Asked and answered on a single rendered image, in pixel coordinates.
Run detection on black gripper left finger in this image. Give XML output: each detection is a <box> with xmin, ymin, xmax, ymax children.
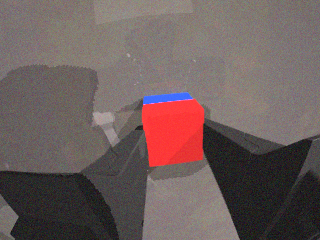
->
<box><xmin>0</xmin><ymin>125</ymin><xmax>149</xmax><ymax>240</ymax></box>

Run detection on red block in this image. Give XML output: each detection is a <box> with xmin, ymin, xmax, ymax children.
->
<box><xmin>141</xmin><ymin>99</ymin><xmax>204</xmax><ymax>167</ymax></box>

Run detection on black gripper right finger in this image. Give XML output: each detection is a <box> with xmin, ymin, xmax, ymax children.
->
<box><xmin>203</xmin><ymin>119</ymin><xmax>320</xmax><ymax>240</ymax></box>

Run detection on blue block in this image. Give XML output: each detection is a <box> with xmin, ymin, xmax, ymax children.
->
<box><xmin>143</xmin><ymin>92</ymin><xmax>193</xmax><ymax>105</ymax></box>

